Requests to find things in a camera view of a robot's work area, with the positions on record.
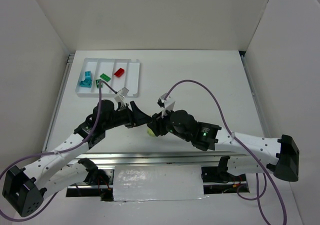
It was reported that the lime small lego piece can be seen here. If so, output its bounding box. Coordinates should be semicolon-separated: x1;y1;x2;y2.
147;128;156;137

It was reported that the dark green 2x4 lego brick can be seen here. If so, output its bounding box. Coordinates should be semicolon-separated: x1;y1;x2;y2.
99;73;111;82

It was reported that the red half-round lego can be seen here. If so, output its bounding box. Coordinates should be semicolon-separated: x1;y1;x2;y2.
114;67;125;78

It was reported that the teal 2x4 lego brick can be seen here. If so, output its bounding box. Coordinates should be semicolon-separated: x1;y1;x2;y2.
79;79;92;88

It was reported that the teal frog lily lego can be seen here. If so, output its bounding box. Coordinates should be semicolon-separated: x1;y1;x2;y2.
84;70;92;81

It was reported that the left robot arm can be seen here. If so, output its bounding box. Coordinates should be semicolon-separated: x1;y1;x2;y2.
0;99;152;221

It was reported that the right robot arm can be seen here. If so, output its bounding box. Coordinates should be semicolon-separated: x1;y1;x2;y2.
147;110;300;182

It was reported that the white divided sorting tray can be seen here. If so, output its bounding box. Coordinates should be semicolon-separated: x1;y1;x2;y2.
75;58;141;98

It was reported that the white foil-taped panel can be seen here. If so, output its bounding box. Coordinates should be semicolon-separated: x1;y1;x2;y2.
113;164;205;202

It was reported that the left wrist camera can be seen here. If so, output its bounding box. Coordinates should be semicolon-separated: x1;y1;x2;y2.
114;87;129;109

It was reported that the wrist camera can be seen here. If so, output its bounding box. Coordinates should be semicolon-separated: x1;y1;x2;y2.
114;87;129;109
157;92;176;118

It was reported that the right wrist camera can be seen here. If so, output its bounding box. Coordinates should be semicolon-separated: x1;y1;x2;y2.
157;92;176;118

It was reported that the aluminium table rail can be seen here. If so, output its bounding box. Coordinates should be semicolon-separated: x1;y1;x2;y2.
67;151;241;168

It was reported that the right side table rail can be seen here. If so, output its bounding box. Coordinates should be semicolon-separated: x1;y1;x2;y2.
239;51;272;138

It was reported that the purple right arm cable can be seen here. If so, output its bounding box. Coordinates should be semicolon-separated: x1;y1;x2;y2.
163;79;288;225

